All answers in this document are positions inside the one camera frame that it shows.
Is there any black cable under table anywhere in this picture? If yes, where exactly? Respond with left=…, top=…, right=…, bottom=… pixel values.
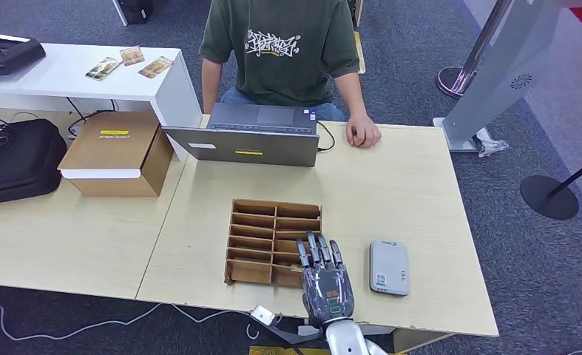
left=66, top=97, right=120, bottom=139

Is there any brown slotted card organizer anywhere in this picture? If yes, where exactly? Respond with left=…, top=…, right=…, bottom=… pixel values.
left=224, top=198, right=323, bottom=289

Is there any black cabinet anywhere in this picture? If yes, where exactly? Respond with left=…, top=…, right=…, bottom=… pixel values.
left=112, top=0, right=155, bottom=27

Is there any black carrying case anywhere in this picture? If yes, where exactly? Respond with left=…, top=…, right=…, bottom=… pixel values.
left=0, top=118, right=70, bottom=207

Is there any yellow floor tape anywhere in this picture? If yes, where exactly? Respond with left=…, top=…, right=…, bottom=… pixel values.
left=351, top=30, right=368, bottom=75

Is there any silver kiosk stand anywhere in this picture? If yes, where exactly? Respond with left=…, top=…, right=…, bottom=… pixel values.
left=433, top=0, right=566, bottom=154

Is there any grey card reader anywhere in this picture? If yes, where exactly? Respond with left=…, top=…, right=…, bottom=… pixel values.
left=368, top=238, right=411, bottom=297

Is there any brown cardboard box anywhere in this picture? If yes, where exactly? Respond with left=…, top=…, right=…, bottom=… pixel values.
left=58, top=111, right=175, bottom=198

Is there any white floor cable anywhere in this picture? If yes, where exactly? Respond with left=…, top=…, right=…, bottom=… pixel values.
left=0, top=301, right=284, bottom=342

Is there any black stanchion post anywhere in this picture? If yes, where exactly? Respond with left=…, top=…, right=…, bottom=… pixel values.
left=519, top=150, right=582, bottom=221

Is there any long printed card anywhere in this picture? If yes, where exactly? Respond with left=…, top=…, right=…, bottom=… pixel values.
left=84, top=56, right=123, bottom=81

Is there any white desk foot bar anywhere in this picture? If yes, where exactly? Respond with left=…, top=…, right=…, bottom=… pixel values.
left=297, top=322, right=397, bottom=339

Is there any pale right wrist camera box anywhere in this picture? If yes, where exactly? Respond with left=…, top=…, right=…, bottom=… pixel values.
left=249, top=304, right=276, bottom=327

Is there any person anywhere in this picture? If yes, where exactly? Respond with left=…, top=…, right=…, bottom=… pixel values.
left=200, top=0, right=383, bottom=149

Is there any black controller device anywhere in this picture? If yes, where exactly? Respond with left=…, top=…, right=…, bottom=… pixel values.
left=0, top=33, right=47, bottom=76

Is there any grey open laptop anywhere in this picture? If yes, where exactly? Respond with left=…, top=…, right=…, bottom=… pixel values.
left=162, top=102, right=320, bottom=168

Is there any person's left hand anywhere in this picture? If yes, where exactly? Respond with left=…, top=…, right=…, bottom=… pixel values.
left=345, top=113, right=383, bottom=149

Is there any small printed card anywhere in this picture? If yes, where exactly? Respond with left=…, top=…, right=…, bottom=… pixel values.
left=119, top=45, right=146, bottom=67

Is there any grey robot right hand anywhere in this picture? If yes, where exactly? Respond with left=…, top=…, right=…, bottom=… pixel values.
left=295, top=231, right=356, bottom=328

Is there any white side table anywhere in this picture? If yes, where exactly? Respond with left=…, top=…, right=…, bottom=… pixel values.
left=0, top=43, right=203, bottom=162

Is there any chrome stanchion post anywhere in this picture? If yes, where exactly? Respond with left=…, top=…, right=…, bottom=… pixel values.
left=436, top=0, right=512, bottom=100

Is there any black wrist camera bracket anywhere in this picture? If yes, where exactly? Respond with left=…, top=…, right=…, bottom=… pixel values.
left=265, top=320, right=331, bottom=347

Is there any clear plastic bag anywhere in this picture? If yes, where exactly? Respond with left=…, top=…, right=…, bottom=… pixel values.
left=476, top=137, right=511, bottom=158

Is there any black laptop power cable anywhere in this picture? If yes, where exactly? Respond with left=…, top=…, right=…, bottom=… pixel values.
left=316, top=120, right=336, bottom=153

